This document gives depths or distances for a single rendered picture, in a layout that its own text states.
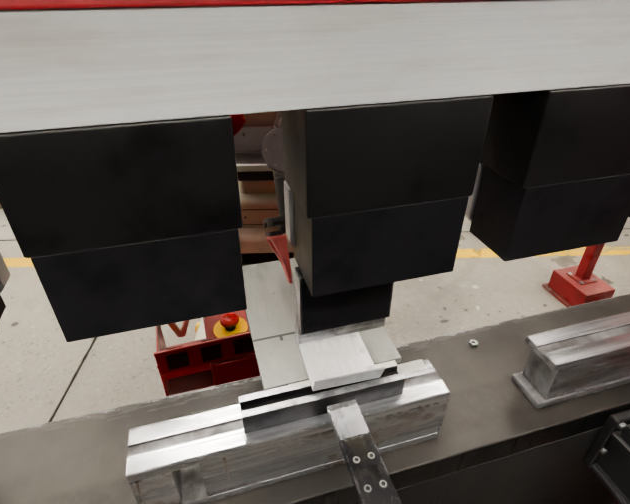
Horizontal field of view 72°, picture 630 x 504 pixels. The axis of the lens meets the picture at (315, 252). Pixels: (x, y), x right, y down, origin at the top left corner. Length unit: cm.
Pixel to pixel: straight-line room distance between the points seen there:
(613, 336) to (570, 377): 9
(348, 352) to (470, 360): 27
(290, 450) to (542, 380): 39
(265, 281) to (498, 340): 42
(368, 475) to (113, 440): 38
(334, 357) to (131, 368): 155
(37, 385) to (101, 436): 146
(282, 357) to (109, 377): 153
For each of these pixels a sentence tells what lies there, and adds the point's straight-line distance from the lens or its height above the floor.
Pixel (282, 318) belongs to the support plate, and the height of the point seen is 100.
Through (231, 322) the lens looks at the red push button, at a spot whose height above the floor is 81.
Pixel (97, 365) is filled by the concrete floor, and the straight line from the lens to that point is 213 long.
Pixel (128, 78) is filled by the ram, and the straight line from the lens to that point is 30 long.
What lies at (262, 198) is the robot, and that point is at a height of 89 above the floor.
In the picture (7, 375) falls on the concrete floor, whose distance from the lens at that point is 227.
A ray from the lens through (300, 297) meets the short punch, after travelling 42.
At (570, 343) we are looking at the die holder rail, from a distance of 74.
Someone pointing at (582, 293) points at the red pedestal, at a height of 11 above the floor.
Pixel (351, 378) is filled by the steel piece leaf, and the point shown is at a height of 102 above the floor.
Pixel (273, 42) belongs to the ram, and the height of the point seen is 138.
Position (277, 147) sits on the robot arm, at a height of 123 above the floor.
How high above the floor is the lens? 142
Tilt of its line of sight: 33 degrees down
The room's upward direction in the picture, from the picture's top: straight up
